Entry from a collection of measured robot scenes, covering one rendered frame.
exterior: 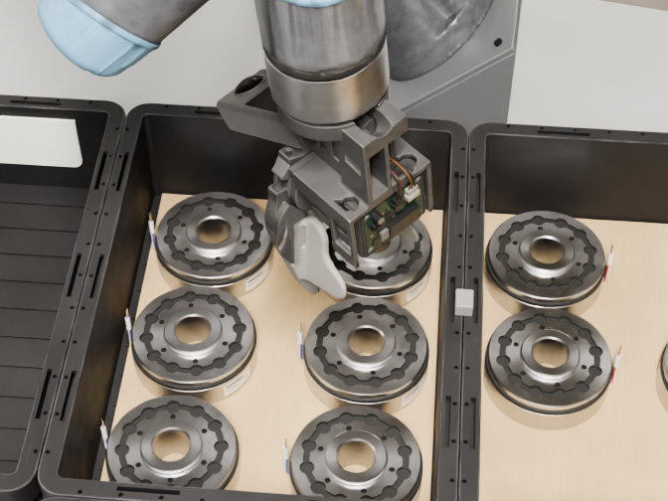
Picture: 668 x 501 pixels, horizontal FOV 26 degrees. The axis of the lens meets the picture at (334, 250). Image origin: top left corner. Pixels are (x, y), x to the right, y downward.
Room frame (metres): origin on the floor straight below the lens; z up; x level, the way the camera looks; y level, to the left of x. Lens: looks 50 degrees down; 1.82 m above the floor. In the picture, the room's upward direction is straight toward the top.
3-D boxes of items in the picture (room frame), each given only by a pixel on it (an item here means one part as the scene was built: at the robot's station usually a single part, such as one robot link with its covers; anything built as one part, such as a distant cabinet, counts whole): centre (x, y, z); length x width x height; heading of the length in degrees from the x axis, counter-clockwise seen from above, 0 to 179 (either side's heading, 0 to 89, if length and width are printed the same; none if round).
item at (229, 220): (0.83, 0.11, 0.86); 0.05 x 0.05 x 0.01
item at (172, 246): (0.83, 0.11, 0.86); 0.10 x 0.10 x 0.01
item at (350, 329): (0.71, -0.03, 0.86); 0.05 x 0.05 x 0.01
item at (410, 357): (0.71, -0.03, 0.86); 0.10 x 0.10 x 0.01
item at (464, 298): (0.70, -0.10, 0.94); 0.02 x 0.01 x 0.01; 175
